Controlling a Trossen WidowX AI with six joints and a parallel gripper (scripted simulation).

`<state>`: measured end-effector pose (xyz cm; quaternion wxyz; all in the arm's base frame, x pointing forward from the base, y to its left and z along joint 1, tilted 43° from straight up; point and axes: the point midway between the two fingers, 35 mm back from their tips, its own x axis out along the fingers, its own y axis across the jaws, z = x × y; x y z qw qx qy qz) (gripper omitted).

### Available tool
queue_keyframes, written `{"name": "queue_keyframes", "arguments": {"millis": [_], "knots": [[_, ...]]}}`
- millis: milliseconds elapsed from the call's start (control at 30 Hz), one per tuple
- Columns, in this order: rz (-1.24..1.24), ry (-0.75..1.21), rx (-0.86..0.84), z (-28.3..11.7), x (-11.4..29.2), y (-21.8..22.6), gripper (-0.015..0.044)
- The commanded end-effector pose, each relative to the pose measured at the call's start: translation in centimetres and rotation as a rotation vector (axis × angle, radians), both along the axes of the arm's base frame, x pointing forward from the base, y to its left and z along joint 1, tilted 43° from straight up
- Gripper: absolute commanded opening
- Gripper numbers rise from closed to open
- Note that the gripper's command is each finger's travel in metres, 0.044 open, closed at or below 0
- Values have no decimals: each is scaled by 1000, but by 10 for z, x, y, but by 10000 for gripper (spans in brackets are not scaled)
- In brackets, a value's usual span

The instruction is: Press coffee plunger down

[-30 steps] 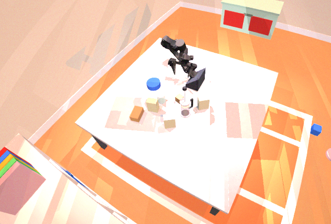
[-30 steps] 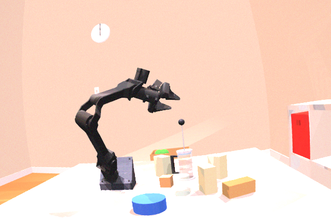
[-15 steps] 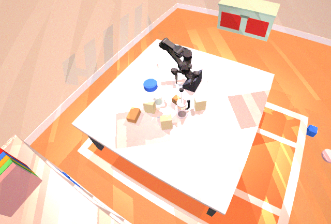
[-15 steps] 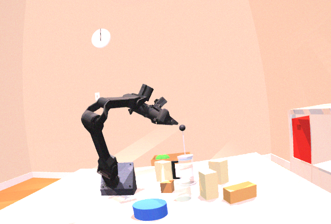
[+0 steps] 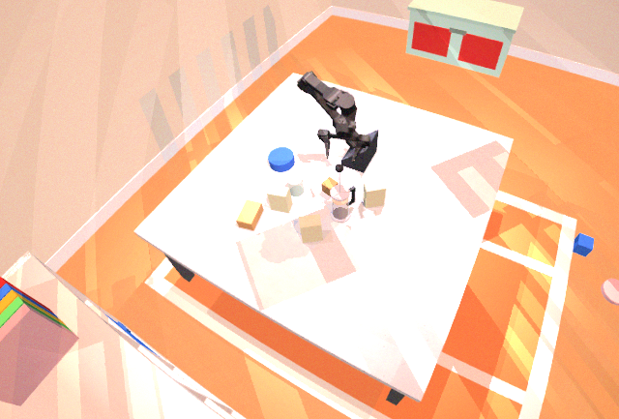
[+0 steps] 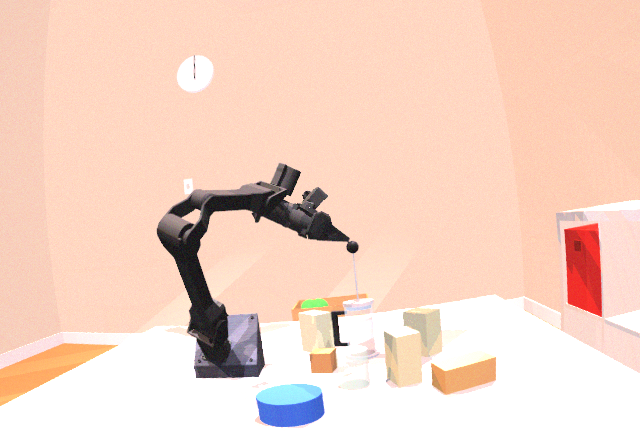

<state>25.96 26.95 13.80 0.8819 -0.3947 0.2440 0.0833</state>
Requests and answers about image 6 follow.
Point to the glass french press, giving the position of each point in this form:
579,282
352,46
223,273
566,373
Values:
359,318

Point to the blue short cylinder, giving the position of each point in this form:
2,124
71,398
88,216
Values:
290,405

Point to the beige rectangular block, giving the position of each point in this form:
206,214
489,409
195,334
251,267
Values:
403,356
316,330
427,321

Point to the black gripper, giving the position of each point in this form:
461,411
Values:
317,227

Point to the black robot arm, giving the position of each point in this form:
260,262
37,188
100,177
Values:
209,323

